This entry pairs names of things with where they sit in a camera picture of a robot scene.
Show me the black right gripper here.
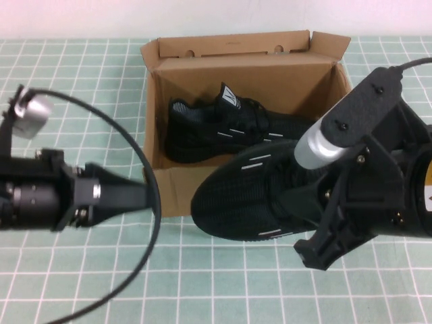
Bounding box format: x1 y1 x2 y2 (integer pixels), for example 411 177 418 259
279 134 418 271

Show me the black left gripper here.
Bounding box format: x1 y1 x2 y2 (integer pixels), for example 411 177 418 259
35 148 152 234

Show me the black sneaker white tongue label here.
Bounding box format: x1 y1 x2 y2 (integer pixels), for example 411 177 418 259
190 138 335 242
164 82 318 164

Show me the brown cardboard shoe box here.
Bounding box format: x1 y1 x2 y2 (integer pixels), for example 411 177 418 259
140 29 377 217

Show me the green checkered tablecloth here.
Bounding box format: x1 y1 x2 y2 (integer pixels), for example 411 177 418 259
0 33 432 324

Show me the black left camera cable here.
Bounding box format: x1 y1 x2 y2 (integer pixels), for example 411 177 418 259
25 86 163 324

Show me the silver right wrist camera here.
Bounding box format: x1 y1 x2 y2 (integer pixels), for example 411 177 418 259
292 117 352 169

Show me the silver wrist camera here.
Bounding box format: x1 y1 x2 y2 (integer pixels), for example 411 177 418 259
292 117 352 169
11 86 55 140

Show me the black right camera mount plate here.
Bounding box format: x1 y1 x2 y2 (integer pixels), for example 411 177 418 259
320 67 404 149

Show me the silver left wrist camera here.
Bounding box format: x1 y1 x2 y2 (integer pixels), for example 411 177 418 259
11 86 55 140

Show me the black left camera mount bracket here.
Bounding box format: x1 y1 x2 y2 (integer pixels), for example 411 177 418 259
0 96 16 163

